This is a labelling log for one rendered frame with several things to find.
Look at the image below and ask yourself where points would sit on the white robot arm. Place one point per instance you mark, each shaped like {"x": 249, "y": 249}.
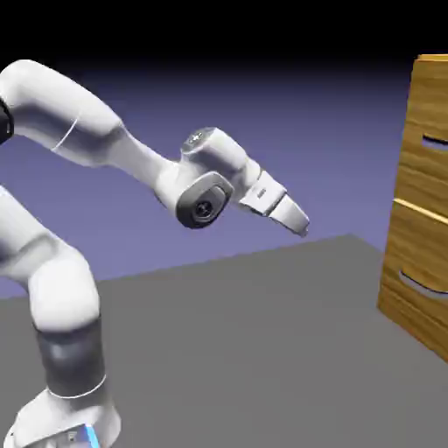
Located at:
{"x": 87, "y": 129}

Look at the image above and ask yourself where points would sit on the light wood drawer front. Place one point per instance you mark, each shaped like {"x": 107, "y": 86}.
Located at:
{"x": 416, "y": 168}
{"x": 402, "y": 252}

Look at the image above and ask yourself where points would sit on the light wood cabinet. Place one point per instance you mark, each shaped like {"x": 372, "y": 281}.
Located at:
{"x": 420, "y": 168}

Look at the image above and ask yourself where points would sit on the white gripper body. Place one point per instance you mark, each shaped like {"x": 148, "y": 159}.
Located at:
{"x": 289, "y": 212}

